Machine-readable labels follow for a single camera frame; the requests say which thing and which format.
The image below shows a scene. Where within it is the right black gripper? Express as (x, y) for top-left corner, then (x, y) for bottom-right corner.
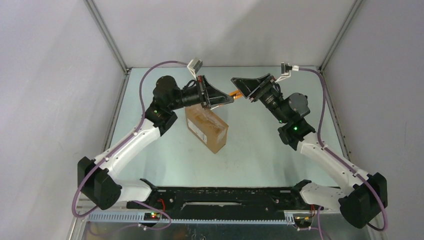
(231, 73), (289, 124)

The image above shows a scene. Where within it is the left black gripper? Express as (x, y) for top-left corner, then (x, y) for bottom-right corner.
(169, 76), (234, 111)

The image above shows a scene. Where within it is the brown cardboard express box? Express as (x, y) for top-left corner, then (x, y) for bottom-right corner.
(184, 104), (229, 154)

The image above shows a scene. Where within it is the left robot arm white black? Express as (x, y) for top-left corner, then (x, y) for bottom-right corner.
(77, 75), (234, 210)

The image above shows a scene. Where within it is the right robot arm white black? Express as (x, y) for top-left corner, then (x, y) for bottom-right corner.
(231, 73), (388, 229)

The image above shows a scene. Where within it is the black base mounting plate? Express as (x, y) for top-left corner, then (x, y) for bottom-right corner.
(126, 186), (340, 222)

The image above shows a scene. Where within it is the left controller board with leds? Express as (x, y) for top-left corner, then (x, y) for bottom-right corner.
(143, 212), (162, 222)

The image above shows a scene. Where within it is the controller board with leds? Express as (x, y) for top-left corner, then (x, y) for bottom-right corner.
(293, 216), (314, 229)
(143, 212), (162, 222)

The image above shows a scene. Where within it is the right controller board with leds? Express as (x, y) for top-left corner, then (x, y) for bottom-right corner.
(293, 216), (314, 229)

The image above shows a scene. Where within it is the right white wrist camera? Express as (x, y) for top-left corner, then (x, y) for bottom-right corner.
(275, 62), (300, 83)

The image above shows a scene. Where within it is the right aluminium frame post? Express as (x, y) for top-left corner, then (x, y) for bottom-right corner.
(319, 0), (365, 72)

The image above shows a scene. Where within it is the aluminium frame post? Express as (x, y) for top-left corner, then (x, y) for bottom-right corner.
(83, 0), (130, 75)
(319, 0), (365, 72)

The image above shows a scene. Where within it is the left aluminium frame post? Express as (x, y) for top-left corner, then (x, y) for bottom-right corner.
(83, 0), (130, 75)

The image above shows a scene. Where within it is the grey slotted cable duct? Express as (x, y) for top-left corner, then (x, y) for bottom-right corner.
(86, 211), (299, 226)

